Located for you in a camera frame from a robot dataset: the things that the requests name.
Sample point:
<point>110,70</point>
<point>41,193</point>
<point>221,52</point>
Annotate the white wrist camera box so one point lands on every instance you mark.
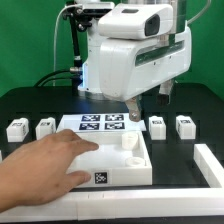
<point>136,21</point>

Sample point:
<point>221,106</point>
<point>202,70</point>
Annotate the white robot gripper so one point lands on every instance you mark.
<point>128,68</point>

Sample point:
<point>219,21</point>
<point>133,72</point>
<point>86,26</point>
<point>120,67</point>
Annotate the white L-shaped obstacle fence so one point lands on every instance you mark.
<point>135,203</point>

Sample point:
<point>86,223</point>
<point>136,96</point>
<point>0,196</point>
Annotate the white square tabletop part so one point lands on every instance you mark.
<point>121,160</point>

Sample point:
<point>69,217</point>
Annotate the bare human hand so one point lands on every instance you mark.
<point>36,173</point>

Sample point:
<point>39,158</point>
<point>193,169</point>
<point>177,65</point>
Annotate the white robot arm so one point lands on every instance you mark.
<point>96,9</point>

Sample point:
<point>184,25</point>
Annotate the black camera stand pole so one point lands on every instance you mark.
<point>75,36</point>

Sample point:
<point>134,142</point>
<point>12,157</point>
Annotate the paper sheet with markers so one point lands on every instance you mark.
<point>100,123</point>

